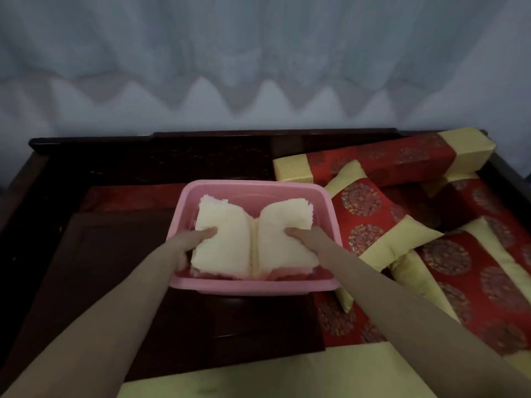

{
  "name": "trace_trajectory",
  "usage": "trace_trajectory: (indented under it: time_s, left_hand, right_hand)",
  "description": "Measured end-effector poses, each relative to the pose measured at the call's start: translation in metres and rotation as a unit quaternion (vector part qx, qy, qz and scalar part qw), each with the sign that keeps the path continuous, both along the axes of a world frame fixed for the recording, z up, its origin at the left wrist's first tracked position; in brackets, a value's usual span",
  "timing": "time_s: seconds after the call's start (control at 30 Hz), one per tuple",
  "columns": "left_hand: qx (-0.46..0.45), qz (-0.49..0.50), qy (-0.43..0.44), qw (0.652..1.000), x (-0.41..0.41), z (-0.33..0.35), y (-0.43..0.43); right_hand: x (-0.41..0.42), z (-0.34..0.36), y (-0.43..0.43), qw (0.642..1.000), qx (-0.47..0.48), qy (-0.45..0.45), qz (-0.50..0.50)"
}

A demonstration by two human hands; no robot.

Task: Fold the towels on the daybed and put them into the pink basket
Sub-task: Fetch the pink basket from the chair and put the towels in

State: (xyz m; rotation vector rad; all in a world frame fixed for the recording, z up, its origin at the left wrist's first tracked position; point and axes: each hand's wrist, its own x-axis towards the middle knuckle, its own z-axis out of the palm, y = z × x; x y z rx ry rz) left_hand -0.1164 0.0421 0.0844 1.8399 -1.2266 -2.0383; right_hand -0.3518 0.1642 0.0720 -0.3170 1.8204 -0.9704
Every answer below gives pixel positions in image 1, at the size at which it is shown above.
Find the person's left hand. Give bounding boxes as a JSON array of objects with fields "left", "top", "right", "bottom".
[{"left": 165, "top": 226, "right": 220, "bottom": 273}]

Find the person's right hand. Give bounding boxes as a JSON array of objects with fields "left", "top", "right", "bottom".
[{"left": 283, "top": 226, "right": 337, "bottom": 263}]

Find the cream towel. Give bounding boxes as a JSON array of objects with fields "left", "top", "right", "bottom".
[{"left": 190, "top": 194, "right": 320, "bottom": 281}]

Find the pink plastic basin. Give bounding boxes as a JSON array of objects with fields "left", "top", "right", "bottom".
[{"left": 165, "top": 179, "right": 344, "bottom": 297}]

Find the person's left forearm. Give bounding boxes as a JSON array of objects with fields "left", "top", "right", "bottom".
[{"left": 0, "top": 240, "right": 188, "bottom": 398}]

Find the person's right forearm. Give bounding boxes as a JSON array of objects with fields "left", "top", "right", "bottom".
[{"left": 319, "top": 240, "right": 531, "bottom": 398}]

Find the red square pillow yellow border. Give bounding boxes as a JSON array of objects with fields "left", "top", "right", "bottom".
[
  {"left": 389, "top": 217, "right": 531, "bottom": 358},
  {"left": 323, "top": 159, "right": 445, "bottom": 315}
]

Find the red patterned seat cushion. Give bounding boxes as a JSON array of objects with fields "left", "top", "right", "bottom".
[
  {"left": 79, "top": 184, "right": 436, "bottom": 398},
  {"left": 315, "top": 292, "right": 531, "bottom": 382}
]

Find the dark wooden low table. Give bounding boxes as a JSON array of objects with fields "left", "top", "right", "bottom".
[{"left": 0, "top": 209, "right": 327, "bottom": 384}]

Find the red bolster with yellow ends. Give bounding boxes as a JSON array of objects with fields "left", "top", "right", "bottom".
[
  {"left": 423, "top": 174, "right": 531, "bottom": 261},
  {"left": 273, "top": 127, "right": 497, "bottom": 188}
]

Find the white sheer curtain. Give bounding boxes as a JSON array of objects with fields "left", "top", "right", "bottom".
[{"left": 0, "top": 0, "right": 511, "bottom": 117}]

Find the dark carved wooden sofa frame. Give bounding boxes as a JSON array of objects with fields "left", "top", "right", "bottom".
[{"left": 0, "top": 128, "right": 531, "bottom": 369}]

